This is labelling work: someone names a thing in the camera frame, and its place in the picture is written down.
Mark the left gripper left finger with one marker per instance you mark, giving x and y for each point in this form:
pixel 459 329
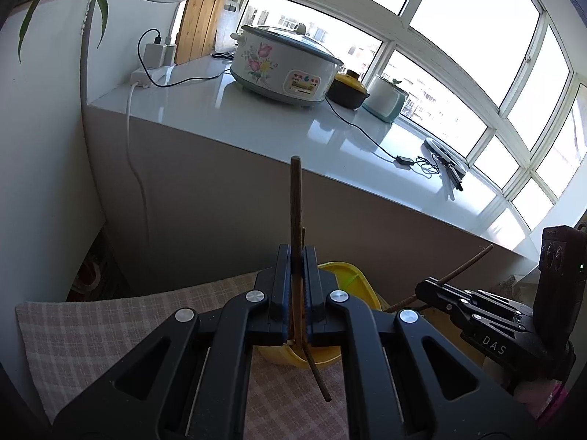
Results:
pixel 189 378

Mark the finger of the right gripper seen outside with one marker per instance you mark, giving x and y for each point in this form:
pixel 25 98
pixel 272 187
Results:
pixel 474 311

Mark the floral white rice cooker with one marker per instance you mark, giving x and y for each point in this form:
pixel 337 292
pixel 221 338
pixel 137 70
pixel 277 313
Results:
pixel 283 65

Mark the white teal kettle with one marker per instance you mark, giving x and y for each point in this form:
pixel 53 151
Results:
pixel 386 99

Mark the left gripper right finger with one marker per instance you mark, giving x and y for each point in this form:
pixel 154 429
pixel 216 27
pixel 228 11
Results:
pixel 404 380

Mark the white power strip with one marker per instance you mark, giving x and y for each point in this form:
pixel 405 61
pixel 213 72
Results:
pixel 156 60

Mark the pink checkered cloth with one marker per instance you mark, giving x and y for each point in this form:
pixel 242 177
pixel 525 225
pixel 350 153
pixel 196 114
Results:
pixel 69 345

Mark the white counter unit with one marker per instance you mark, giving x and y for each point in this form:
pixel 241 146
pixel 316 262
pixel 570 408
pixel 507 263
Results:
pixel 194 183

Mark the brown wooden chopstick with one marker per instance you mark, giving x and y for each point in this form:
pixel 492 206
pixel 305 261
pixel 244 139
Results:
pixel 298 296

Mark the wooden slat board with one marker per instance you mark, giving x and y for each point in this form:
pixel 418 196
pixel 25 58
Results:
pixel 198 29

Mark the yellow plastic utensil cup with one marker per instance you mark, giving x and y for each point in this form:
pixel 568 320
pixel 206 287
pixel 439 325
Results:
pixel 350 279

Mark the black pot yellow lid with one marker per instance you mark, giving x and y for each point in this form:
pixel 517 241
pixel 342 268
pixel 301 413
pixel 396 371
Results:
pixel 346 90

